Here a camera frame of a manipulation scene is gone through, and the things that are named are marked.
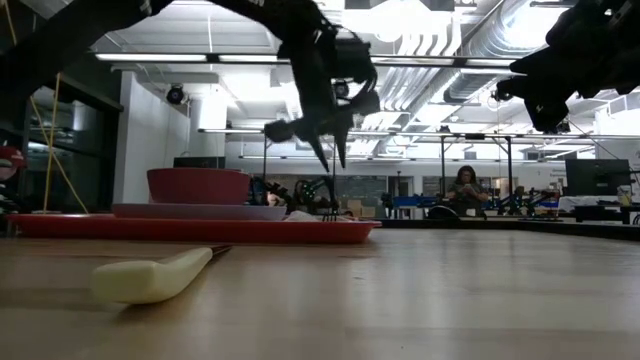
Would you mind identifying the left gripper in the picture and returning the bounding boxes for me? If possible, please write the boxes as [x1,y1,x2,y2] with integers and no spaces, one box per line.
[263,24,382,174]

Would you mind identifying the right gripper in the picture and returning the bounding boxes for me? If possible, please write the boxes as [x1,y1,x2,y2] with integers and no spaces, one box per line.
[508,0,640,134]

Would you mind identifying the magenta bowl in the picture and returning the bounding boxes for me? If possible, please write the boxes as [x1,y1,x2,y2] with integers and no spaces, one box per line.
[146,167,251,206]

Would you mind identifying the lavender plate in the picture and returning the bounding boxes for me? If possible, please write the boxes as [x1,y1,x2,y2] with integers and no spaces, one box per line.
[110,202,288,222]

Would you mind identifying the cream utensil handle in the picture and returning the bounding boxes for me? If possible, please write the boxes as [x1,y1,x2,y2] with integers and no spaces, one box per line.
[89,244,233,306]

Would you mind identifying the red plastic tray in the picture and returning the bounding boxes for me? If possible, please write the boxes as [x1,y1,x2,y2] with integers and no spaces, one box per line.
[5,213,383,246]

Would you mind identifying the cardboard box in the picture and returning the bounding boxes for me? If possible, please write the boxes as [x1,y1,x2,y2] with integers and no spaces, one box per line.
[347,199,376,219]

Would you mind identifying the black computer monitor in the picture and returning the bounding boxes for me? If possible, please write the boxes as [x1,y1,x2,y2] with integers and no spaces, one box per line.
[564,158,632,197]

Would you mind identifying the blue storage bins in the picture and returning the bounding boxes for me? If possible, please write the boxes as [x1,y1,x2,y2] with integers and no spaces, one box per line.
[392,195,441,209]

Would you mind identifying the person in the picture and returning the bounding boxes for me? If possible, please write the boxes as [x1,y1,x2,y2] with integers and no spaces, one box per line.
[446,165,490,217]

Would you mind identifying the black background screen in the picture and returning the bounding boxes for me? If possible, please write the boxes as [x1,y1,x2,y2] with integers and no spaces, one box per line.
[173,156,226,170]

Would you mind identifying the overhead light bar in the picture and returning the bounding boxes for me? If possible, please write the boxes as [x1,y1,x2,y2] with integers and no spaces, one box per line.
[94,52,526,69]

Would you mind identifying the black hanging camera rig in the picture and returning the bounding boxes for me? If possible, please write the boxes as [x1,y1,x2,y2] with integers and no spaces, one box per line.
[492,82,519,103]

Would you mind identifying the black background workstation frame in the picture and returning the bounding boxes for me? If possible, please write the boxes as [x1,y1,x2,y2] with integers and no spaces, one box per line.
[414,132,596,211]
[198,128,341,216]

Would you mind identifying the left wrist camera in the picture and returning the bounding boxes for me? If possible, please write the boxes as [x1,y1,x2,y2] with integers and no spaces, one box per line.
[333,37,380,87]

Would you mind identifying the silver ventilation duct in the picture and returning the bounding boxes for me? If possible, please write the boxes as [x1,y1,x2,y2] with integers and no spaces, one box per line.
[442,0,581,104]

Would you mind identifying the black aluminium table frame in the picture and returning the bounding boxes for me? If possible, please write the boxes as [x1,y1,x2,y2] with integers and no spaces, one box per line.
[377,217,640,243]

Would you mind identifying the yellow extension cable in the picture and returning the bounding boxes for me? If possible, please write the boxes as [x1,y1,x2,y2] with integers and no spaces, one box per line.
[2,0,90,215]

